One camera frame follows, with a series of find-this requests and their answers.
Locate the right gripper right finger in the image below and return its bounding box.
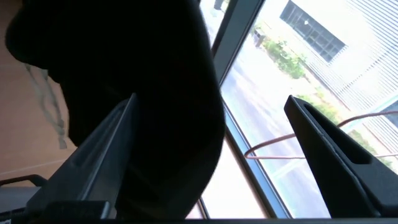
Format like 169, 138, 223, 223
284, 95, 398, 218

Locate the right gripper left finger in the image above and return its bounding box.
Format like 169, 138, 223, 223
26, 93, 139, 218

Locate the black garment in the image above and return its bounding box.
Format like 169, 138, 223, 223
4, 0, 226, 220

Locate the pink clothes hanger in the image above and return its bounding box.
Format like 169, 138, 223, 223
244, 110, 398, 161

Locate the window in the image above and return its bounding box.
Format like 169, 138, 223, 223
198, 0, 398, 218

